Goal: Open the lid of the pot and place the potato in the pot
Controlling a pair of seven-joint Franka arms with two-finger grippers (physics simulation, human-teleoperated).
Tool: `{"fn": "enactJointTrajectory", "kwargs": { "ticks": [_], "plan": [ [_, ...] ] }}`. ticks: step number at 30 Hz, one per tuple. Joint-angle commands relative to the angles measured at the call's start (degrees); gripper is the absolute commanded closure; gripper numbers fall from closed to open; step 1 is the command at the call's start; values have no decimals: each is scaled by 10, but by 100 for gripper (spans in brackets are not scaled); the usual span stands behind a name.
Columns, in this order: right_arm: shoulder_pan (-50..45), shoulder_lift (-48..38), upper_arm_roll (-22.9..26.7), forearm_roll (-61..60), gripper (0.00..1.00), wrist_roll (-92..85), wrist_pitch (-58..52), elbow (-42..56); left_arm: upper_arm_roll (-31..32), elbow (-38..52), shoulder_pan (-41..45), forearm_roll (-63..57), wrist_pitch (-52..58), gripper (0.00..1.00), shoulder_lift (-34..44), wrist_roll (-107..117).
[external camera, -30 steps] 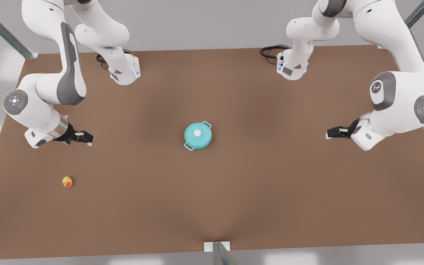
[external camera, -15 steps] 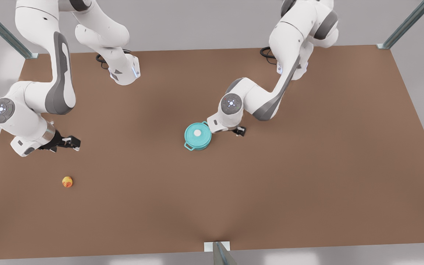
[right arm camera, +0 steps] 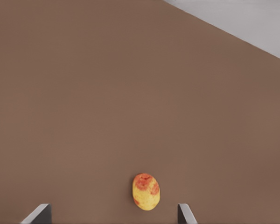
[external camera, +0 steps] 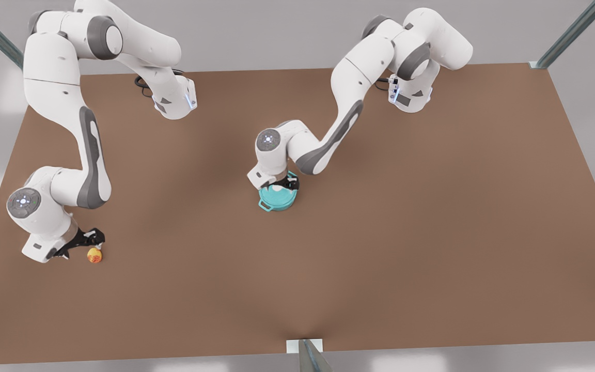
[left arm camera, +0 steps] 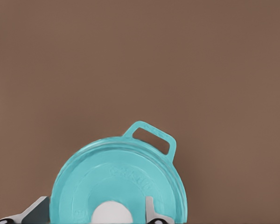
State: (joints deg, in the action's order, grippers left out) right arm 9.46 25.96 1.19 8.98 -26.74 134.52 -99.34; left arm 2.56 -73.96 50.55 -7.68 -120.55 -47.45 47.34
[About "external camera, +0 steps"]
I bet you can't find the teal pot lid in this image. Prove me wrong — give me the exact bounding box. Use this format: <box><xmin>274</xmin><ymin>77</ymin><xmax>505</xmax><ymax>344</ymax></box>
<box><xmin>259</xmin><ymin>182</ymin><xmax>298</xmax><ymax>206</ymax></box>

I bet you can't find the teal pot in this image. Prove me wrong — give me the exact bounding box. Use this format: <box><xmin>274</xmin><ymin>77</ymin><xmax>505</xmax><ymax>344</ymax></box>
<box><xmin>258</xmin><ymin>182</ymin><xmax>299</xmax><ymax>212</ymax></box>

